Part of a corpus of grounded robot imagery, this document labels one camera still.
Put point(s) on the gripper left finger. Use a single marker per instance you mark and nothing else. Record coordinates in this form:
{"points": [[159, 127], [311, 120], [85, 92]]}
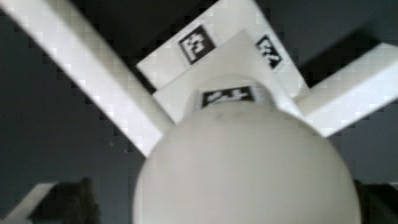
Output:
{"points": [[58, 203]]}

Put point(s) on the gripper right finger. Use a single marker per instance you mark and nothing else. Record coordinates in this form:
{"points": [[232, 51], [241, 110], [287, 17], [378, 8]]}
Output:
{"points": [[378, 202]]}

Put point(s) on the white lamp bulb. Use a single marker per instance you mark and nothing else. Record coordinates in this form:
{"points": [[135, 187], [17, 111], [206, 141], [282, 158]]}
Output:
{"points": [[243, 169]]}

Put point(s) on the white lamp base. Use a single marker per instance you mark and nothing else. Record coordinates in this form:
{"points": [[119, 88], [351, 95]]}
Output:
{"points": [[225, 45]]}

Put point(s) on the white U-shaped fence frame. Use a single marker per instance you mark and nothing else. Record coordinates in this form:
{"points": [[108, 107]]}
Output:
{"points": [[342, 99]]}

